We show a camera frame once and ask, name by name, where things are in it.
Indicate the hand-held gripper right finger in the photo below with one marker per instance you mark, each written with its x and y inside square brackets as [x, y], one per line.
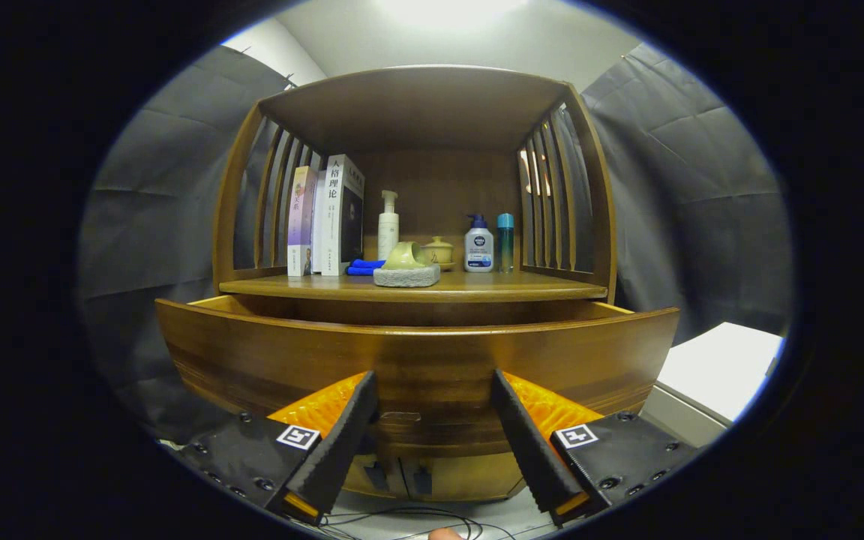
[526, 442]

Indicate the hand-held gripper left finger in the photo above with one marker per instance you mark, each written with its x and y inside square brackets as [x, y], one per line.
[342, 442]

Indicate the wooden drawer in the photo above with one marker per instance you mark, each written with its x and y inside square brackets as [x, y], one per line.
[432, 360]

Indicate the green scrubbing brush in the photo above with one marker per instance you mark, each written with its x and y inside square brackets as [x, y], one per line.
[406, 266]

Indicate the wooden cabinet door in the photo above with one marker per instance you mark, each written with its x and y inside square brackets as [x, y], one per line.
[383, 476]
[469, 476]

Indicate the wooden countertop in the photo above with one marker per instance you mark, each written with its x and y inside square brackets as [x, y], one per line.
[492, 285]

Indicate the wooden cabinet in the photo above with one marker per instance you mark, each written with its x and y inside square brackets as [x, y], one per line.
[439, 187]

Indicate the blue folded cloth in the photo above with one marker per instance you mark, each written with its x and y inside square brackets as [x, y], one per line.
[363, 265]

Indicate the white bottle with blue cap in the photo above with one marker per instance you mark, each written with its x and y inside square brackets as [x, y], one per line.
[478, 251]

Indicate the teal slim bottle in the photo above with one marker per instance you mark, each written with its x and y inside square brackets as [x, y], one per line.
[505, 240]

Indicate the yellow lidded teacup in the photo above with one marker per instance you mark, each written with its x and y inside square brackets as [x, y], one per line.
[439, 251]

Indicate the white plastic box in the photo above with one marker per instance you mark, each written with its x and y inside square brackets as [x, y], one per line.
[724, 367]

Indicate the white pump bottle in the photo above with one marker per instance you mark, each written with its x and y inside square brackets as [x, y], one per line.
[388, 229]

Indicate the white and black book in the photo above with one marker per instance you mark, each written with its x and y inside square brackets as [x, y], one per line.
[346, 217]

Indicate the thin white book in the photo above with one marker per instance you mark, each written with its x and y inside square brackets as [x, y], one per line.
[318, 217]

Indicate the pink and purple book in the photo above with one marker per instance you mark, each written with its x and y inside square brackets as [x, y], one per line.
[301, 217]

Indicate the black backdrop cloth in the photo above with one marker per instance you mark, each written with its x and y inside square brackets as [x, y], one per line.
[154, 240]

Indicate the ceiling light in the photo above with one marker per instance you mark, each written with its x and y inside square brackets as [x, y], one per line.
[447, 6]

